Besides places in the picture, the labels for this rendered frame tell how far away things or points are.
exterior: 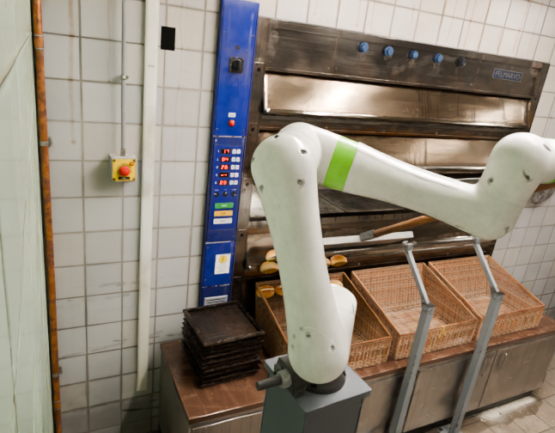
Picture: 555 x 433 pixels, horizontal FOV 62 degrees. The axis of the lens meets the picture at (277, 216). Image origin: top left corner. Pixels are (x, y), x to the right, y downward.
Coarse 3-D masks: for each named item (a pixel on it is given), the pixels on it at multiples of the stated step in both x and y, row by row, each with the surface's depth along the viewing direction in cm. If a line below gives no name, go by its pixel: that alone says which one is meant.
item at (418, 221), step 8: (544, 184) 121; (552, 184) 120; (536, 192) 125; (424, 216) 161; (400, 224) 172; (408, 224) 168; (416, 224) 165; (376, 232) 184; (384, 232) 180; (392, 232) 177
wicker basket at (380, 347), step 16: (256, 288) 236; (352, 288) 252; (256, 304) 237; (272, 304) 242; (368, 304) 242; (256, 320) 238; (272, 320) 222; (368, 320) 242; (272, 336) 221; (352, 336) 248; (368, 336) 242; (384, 336) 231; (272, 352) 222; (352, 352) 218; (368, 352) 236; (384, 352) 228; (352, 368) 221
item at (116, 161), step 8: (112, 160) 180; (120, 160) 181; (128, 160) 182; (136, 160) 184; (112, 168) 181; (136, 168) 185; (112, 176) 182; (120, 176) 183; (128, 176) 185; (136, 176) 186
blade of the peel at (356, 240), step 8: (400, 232) 204; (408, 232) 206; (328, 240) 187; (336, 240) 189; (344, 240) 190; (352, 240) 192; (360, 240) 194; (376, 240) 197; (384, 240) 201; (392, 240) 206; (400, 240) 212; (328, 248) 206
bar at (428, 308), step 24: (432, 240) 234; (456, 240) 240; (480, 240) 247; (432, 312) 216; (480, 336) 246; (408, 360) 227; (480, 360) 249; (408, 384) 228; (456, 408) 263; (456, 432) 266
